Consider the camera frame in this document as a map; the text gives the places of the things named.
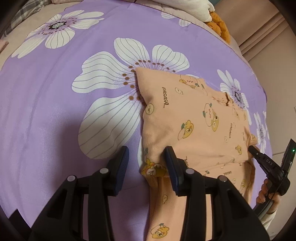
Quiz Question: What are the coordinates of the orange cartoon print baby garment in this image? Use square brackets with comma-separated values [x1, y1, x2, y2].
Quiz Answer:
[136, 67, 257, 240]

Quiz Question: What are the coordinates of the person right hand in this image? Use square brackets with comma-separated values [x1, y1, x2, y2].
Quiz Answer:
[256, 179, 281, 214]

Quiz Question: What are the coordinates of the purple floral bed sheet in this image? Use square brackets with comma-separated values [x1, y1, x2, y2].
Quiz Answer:
[1, 1, 266, 240]

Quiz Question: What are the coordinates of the pink beige curtain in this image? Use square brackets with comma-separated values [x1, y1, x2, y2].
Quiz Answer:
[215, 0, 292, 61]

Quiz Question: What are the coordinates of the white goose plush toy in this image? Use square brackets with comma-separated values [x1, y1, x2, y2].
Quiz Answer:
[159, 0, 232, 45]

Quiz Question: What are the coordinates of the pink folded garment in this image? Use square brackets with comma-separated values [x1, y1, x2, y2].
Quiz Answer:
[0, 40, 9, 53]

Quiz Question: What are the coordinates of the grey plaid pillow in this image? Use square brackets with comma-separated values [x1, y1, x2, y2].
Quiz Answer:
[5, 0, 51, 35]

